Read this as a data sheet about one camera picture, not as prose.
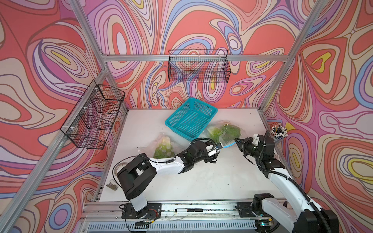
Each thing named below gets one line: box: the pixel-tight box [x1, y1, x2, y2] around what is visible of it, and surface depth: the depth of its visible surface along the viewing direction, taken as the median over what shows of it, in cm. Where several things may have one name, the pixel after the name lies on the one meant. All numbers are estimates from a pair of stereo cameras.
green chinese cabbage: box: [206, 123, 241, 144], surface depth 93 cm
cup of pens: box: [270, 125, 289, 143], surface depth 86 cm
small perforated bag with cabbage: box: [137, 131, 190, 159], surface depth 93 cm
